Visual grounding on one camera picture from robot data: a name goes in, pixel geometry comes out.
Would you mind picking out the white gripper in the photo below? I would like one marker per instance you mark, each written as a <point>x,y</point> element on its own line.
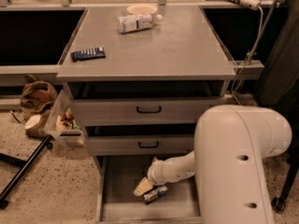
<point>155,174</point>

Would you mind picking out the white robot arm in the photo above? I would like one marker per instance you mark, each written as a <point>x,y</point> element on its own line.
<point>229,145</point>

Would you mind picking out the middle grey drawer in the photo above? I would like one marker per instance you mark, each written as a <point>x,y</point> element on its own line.
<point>139,145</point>

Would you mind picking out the bottom open grey drawer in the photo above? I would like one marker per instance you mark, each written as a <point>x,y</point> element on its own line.
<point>117,204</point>

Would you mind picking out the top grey drawer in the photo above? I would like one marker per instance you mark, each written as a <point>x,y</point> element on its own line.
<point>112,112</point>

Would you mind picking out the grey drawer cabinet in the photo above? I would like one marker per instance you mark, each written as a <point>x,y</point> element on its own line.
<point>178,58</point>

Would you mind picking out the clear plastic bin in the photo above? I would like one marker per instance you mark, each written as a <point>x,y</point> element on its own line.
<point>61,124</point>

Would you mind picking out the black metal stand leg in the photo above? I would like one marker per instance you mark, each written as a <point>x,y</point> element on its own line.
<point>23,166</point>

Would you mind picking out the dark blue snack bar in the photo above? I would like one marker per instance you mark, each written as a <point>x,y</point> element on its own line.
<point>88,54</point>

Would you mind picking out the brown paper bag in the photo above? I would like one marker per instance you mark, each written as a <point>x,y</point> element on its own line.
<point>37,97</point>

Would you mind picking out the white plastic water bottle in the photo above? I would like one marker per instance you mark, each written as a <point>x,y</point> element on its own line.
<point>137,22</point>

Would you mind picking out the black office chair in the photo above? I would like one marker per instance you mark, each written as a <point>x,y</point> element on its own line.
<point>288,106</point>

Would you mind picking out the beige bowl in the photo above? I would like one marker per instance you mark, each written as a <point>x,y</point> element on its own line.
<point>142,8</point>

